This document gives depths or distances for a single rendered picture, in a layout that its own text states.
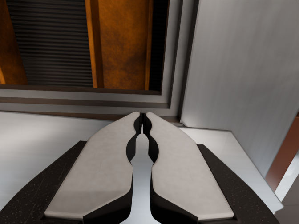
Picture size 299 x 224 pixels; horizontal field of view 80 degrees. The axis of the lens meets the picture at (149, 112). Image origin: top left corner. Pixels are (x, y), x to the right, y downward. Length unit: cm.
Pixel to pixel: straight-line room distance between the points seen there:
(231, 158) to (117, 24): 23
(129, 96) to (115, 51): 15
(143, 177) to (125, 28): 21
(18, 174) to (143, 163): 11
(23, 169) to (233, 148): 18
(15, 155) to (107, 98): 9
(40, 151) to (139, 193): 10
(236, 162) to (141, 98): 10
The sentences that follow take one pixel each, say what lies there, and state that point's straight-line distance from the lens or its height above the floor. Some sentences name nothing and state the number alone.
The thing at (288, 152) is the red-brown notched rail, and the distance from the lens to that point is 24.
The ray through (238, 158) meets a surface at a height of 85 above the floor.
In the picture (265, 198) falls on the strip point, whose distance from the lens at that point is 24.
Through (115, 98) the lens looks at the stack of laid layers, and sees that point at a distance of 16.
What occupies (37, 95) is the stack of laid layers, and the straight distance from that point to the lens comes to 18.
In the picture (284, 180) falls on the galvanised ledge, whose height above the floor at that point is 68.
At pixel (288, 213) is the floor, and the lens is 223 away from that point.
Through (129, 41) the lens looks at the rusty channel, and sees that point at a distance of 29.
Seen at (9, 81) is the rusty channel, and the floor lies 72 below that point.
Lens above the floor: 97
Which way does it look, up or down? 62 degrees down
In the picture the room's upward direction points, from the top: 177 degrees clockwise
